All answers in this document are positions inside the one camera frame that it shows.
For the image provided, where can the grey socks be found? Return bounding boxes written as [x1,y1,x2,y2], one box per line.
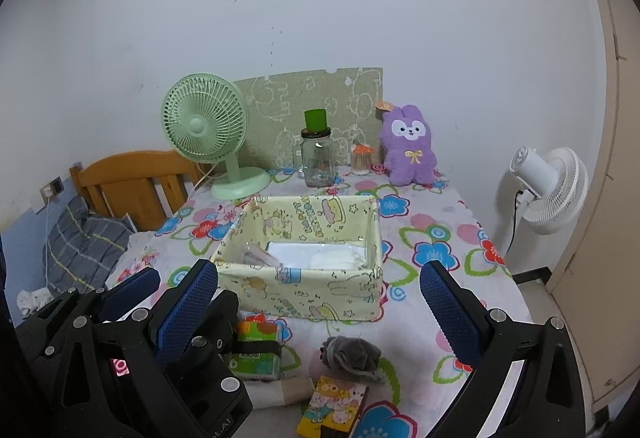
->
[320,335,383,381]

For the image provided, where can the black fan cable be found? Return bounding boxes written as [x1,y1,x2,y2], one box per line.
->
[501,190,524,255]

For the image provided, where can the floral tablecloth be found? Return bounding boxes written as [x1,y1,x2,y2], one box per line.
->
[112,165,533,438]

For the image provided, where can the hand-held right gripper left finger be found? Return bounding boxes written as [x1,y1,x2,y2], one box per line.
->
[50,259,219,438]

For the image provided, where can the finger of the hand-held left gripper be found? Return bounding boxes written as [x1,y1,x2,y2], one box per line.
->
[167,290,254,438]
[15,266,162,359]

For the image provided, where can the cotton swab jar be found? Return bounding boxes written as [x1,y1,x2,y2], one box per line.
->
[351,143,374,176]

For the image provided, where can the green cup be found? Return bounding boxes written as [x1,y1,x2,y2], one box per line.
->
[305,108,329,133]

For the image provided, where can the glass jar mug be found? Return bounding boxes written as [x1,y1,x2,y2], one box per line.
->
[292,128,337,189]

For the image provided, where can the beige wooden door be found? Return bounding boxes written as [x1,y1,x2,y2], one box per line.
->
[545,0,640,419]

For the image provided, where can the green tissue pack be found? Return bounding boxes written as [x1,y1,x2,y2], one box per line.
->
[232,318,281,380]

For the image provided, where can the green printed board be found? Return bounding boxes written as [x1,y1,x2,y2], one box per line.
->
[234,68,385,169]

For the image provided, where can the clear plastic packet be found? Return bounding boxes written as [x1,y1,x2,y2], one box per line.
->
[239,242,286,269]

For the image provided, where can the white floor fan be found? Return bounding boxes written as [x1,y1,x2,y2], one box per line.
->
[509,146,590,239]

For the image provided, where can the wall power socket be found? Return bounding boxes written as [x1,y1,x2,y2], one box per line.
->
[40,177,65,203]

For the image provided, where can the purple bunny plush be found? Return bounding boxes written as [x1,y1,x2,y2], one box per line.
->
[375,100,441,186]

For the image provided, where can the blue bed sheet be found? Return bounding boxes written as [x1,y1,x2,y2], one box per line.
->
[0,210,76,319]

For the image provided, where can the white packet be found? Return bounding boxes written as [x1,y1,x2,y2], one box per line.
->
[267,242,370,270]

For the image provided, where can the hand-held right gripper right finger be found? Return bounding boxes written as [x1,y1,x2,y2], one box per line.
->
[419,260,587,438]

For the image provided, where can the yellow cartoon packet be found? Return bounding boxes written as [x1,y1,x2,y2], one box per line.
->
[296,375,370,438]

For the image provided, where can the white crumpled cloth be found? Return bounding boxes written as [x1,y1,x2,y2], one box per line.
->
[17,288,53,317]

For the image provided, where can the white fan cable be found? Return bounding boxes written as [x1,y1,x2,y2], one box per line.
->
[192,163,221,193]

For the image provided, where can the yellow printed fabric storage box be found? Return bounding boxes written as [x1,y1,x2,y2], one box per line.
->
[210,195,385,321]

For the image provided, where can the grey plaid quilt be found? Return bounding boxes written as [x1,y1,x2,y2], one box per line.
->
[42,195,136,293]

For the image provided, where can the green desk fan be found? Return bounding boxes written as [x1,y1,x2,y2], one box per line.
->
[161,72,272,203]

